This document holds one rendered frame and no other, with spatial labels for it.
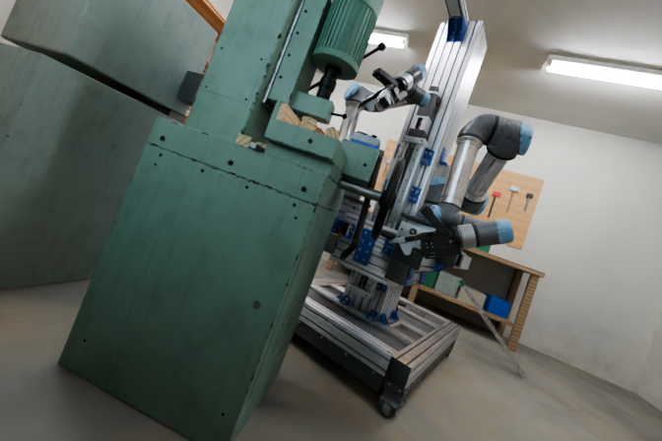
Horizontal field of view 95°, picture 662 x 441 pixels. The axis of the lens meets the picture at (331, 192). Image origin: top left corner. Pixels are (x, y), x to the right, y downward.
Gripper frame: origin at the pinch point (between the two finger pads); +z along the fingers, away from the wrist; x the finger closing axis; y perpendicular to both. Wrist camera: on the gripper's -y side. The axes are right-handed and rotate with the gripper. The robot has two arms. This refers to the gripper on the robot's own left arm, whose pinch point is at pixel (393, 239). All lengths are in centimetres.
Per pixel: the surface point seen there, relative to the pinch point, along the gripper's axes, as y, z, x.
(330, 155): -25.8, 12.2, -24.8
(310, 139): -31.1, 16.8, -25.5
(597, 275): 85, -211, 305
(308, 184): -19.2, 19.8, -23.2
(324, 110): -47.2, 15.7, -4.5
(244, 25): -80, 37, -13
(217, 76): -64, 49, -14
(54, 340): 16, 113, -22
